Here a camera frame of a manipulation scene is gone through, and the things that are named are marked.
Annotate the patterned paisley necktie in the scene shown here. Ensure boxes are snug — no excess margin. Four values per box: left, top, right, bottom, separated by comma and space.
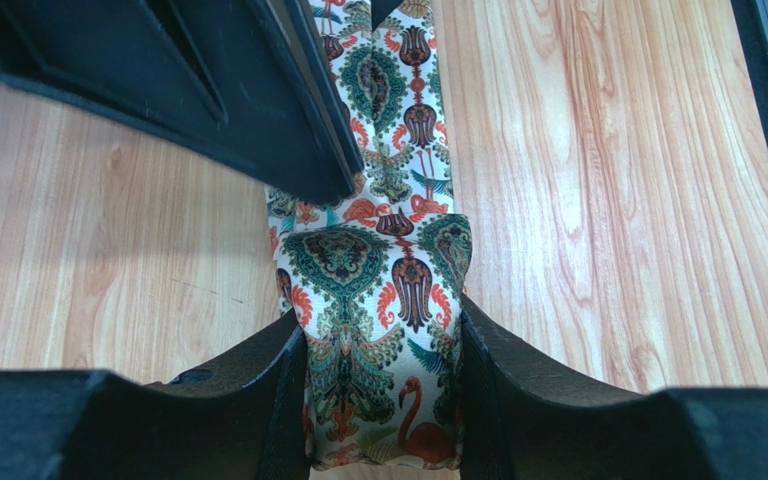
267, 1, 472, 470

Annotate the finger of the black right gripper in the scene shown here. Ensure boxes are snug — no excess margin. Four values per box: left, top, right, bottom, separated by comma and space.
284, 1, 363, 193
0, 0, 353, 204

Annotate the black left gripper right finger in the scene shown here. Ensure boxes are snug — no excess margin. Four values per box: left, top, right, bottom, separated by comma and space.
460, 300, 768, 479

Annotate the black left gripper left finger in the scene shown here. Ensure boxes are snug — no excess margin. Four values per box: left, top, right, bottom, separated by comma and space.
0, 313, 310, 479

